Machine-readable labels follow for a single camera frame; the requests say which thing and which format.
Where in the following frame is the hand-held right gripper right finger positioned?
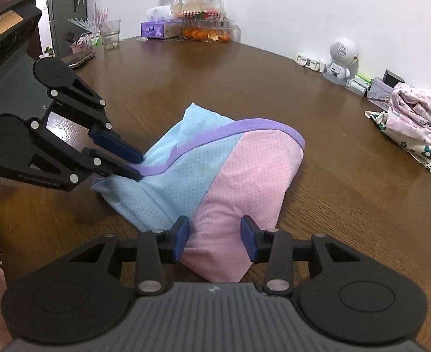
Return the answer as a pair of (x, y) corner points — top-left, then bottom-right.
(240, 216), (364, 296)

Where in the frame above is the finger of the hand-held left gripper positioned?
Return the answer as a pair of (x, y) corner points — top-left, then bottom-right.
(19, 117), (143, 193)
(47, 75), (145, 164)

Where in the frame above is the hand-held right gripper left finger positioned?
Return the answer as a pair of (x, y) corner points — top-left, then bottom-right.
(67, 216), (191, 296)

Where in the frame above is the pink and blue garment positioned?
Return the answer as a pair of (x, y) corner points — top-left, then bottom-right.
(91, 103), (306, 283)

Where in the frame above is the dark smartphone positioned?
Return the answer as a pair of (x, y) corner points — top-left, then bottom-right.
(63, 51), (96, 70)

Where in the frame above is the small box of green packets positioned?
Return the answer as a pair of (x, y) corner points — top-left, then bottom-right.
(70, 33), (103, 54)

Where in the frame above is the clear drinking glass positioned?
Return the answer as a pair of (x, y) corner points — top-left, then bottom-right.
(100, 19), (122, 50)

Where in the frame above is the purple tissue box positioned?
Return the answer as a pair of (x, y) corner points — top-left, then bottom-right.
(141, 5), (181, 40)

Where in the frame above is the bundle of clear straws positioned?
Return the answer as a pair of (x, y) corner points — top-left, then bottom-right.
(68, 4), (110, 34)

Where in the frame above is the clear container of oranges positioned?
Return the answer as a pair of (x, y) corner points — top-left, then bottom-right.
(179, 18), (240, 43)

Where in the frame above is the black standing panel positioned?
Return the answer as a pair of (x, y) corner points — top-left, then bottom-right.
(47, 0), (88, 58)

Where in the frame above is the clear plastic small box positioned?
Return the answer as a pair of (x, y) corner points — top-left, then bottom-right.
(345, 80), (368, 98)

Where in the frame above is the white clip holder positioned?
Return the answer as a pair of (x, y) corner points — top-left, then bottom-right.
(295, 54), (326, 73)

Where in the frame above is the cream cloth with green flowers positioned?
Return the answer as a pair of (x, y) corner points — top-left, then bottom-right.
(365, 110), (431, 173)

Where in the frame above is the grey tin box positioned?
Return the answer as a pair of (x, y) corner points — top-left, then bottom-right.
(366, 77), (395, 111)

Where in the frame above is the white robot speaker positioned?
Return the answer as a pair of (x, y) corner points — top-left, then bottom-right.
(323, 38), (359, 81)

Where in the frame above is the black charger block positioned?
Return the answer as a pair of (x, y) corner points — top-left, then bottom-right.
(383, 69), (406, 87)

